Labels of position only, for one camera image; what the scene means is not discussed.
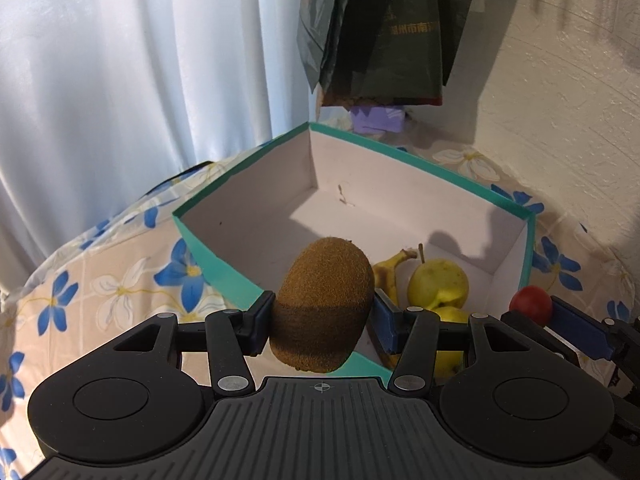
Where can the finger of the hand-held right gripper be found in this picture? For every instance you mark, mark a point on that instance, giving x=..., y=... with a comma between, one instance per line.
x=575, y=327
x=550, y=342

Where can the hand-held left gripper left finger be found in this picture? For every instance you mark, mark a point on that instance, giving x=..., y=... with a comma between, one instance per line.
x=260, y=325

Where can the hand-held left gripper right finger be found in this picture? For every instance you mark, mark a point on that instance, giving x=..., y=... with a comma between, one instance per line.
x=387, y=325

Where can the red cherry tomato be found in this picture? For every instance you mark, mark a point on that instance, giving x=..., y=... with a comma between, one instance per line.
x=530, y=302

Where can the spotted yellow banana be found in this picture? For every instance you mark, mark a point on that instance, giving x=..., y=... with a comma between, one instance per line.
x=387, y=275

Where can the large brown kiwi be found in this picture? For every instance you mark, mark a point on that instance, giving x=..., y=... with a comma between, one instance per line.
x=325, y=300

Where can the yellow-green pear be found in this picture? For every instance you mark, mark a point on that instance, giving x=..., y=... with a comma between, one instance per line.
x=440, y=280
x=450, y=364

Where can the teal cardboard box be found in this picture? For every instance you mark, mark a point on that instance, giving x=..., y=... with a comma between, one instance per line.
x=375, y=200

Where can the blue floral tablecloth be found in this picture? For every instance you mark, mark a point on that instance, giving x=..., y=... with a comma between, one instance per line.
x=100, y=270

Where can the purple box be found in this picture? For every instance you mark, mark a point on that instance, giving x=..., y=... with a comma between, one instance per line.
x=377, y=119

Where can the white curtain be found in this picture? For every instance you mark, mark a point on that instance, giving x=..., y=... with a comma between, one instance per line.
x=125, y=85

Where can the black printed bag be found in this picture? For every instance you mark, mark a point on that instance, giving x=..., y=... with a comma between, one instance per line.
x=395, y=35

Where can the dark green plastic bag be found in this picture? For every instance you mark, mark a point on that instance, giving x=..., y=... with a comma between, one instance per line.
x=315, y=25

